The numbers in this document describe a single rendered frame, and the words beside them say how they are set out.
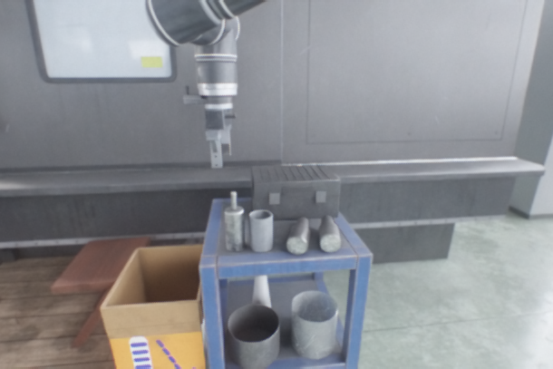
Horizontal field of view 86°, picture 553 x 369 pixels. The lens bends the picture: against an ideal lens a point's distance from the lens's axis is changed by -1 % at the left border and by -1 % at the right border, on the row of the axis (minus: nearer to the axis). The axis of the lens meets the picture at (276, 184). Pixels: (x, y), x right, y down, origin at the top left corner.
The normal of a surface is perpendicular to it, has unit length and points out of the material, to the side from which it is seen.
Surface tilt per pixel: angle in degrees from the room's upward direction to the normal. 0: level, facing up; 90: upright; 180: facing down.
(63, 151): 86
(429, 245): 90
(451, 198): 90
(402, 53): 86
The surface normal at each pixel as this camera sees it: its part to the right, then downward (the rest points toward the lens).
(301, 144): 0.12, 0.26
